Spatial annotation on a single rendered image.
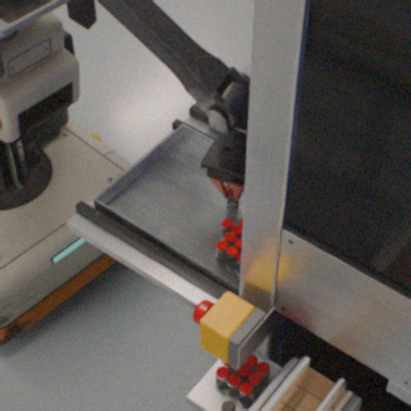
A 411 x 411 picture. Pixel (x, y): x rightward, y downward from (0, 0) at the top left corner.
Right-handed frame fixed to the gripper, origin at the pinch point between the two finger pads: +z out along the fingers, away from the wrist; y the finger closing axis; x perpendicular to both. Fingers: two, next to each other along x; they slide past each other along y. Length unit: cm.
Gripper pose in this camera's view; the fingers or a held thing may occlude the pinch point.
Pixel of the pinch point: (232, 194)
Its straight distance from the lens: 161.2
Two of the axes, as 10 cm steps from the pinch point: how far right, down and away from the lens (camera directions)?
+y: 9.2, 2.9, -2.8
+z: 0.1, 6.7, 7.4
